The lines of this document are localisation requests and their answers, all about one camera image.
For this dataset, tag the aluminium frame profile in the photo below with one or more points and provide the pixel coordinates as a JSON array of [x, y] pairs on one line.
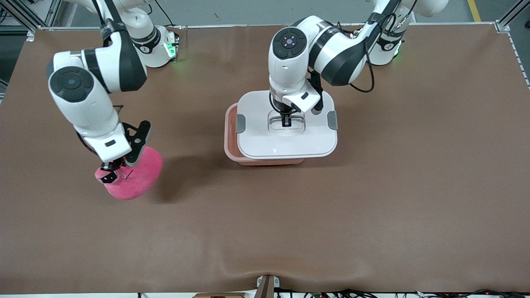
[[20, 14], [513, 12]]

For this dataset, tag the metal and wood table clamp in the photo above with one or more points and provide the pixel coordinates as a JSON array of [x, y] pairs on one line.
[[265, 287]]

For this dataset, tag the white box lid grey clips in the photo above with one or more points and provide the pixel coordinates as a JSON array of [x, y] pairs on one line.
[[256, 145]]

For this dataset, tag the brown table mat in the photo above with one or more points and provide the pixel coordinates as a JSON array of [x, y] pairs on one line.
[[265, 227]]

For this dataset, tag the silver table edge rail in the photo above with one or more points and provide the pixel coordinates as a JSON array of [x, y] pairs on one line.
[[227, 25]]

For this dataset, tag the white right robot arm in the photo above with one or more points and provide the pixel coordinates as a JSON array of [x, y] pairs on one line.
[[83, 103]]

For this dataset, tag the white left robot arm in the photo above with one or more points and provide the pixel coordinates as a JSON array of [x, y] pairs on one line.
[[290, 70]]

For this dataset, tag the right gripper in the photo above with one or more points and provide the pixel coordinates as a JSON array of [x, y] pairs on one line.
[[108, 167]]

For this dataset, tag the pink plastic storage box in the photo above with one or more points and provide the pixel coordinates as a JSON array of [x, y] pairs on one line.
[[230, 140]]

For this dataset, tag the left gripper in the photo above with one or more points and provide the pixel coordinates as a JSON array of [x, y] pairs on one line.
[[282, 109]]

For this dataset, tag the pink plush toy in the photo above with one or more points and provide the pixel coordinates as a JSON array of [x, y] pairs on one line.
[[136, 182]]

